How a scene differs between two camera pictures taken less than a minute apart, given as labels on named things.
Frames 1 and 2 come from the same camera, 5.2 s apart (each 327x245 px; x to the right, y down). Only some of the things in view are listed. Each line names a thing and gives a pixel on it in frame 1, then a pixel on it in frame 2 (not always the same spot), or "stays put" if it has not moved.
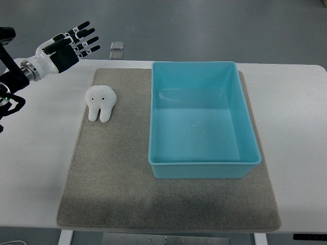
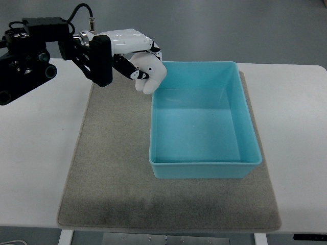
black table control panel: x=310 y=237 stays put
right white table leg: x=260 y=238 stays put
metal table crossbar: x=132 y=239 stays put
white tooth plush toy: x=102 y=98 -> x=150 y=64
